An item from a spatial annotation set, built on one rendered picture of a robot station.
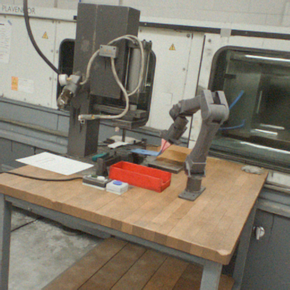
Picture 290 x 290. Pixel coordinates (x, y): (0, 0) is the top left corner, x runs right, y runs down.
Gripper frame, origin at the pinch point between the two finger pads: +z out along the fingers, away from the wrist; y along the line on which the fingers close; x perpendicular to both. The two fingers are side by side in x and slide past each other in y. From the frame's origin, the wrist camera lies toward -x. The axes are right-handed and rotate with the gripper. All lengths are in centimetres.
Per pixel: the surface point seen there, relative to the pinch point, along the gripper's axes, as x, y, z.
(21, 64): -70, 145, 41
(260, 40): -55, 0, -65
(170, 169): -6.1, -7.6, 7.1
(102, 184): 37.7, 4.9, 13.0
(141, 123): -2.5, 17.0, -4.1
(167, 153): -24.2, 1.8, 8.3
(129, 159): 5.7, 9.6, 11.3
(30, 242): -42, 53, 137
